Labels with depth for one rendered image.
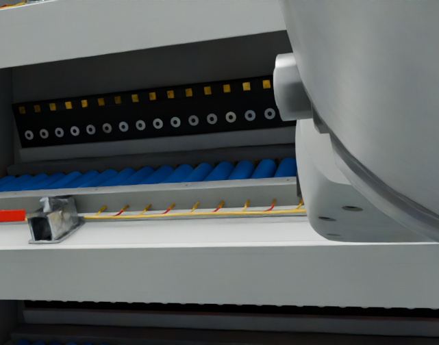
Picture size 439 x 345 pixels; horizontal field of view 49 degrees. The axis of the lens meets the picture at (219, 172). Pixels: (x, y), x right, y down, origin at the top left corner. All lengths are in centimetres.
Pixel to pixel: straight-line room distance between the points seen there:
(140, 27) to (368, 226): 26
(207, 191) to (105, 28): 15
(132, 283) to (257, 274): 9
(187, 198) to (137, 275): 7
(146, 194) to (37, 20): 16
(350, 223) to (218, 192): 23
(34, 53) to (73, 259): 17
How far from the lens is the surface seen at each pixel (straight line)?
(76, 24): 40
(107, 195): 41
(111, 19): 39
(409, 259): 32
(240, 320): 52
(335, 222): 16
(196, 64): 56
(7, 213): 36
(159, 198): 39
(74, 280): 39
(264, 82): 49
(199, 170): 45
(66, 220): 41
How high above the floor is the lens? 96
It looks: 3 degrees up
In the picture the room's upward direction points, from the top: 2 degrees counter-clockwise
